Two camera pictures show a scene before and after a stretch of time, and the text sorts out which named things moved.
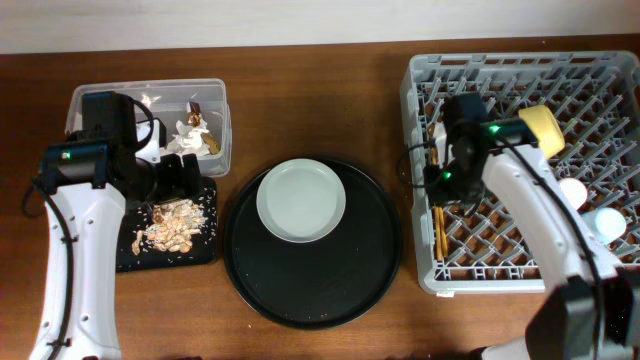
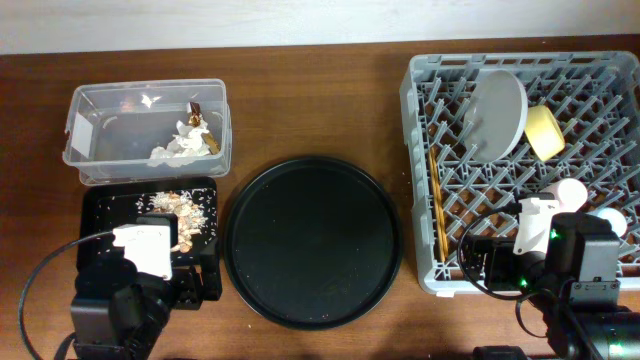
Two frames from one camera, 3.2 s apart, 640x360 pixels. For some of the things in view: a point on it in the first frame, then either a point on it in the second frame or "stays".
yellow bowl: (546, 128) stays
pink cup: (574, 190) stays
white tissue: (188, 139) stays
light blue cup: (610, 223) stays
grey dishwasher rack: (595, 98) stays
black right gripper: (437, 197) → (500, 251)
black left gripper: (176, 187) → (191, 293)
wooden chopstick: (443, 233) stays
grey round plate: (301, 200) → (495, 115)
